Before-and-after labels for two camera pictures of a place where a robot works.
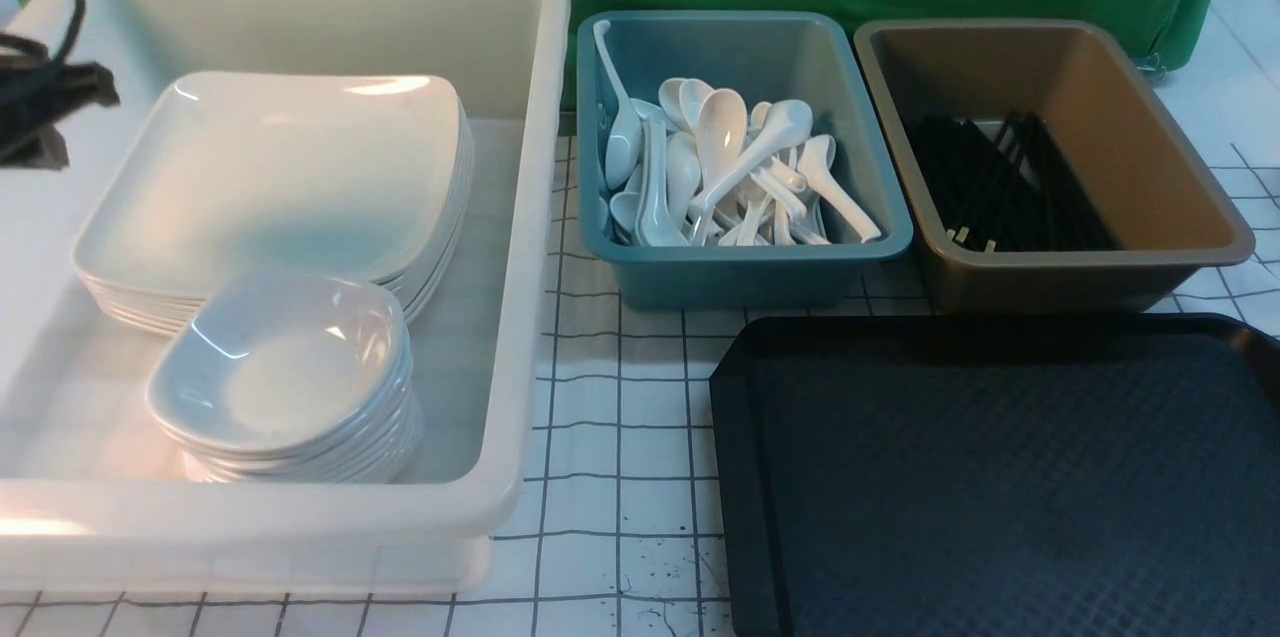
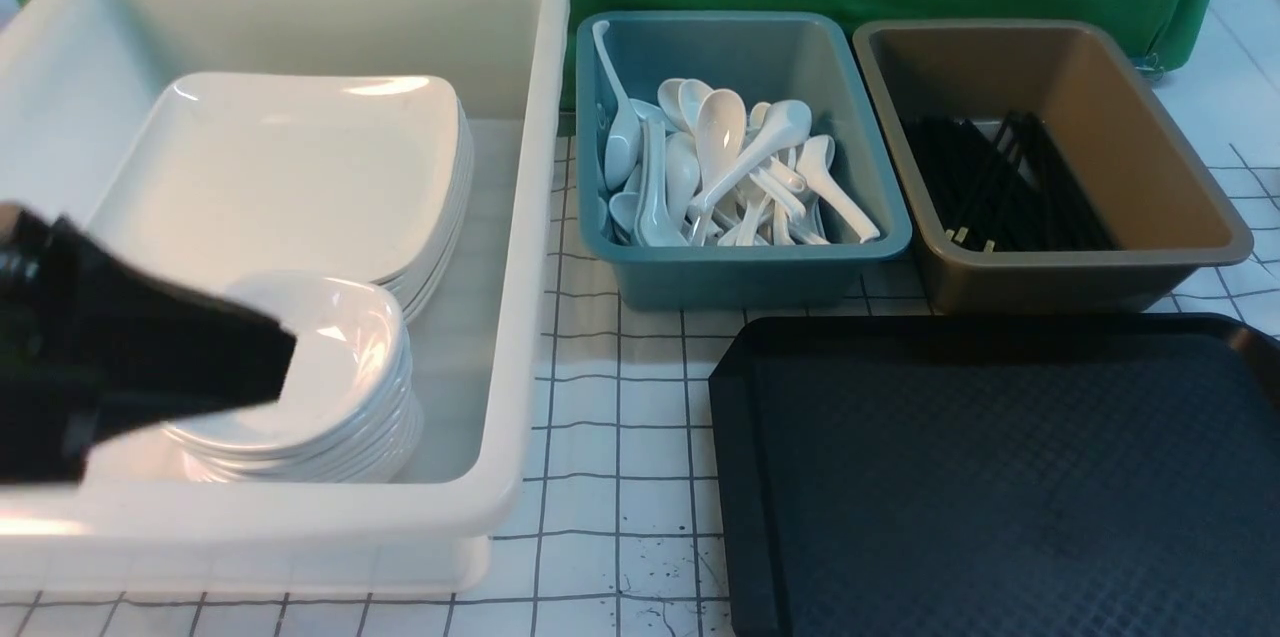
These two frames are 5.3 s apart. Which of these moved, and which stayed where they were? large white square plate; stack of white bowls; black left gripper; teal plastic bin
Moved: black left gripper
Stayed: teal plastic bin; large white square plate; stack of white bowls
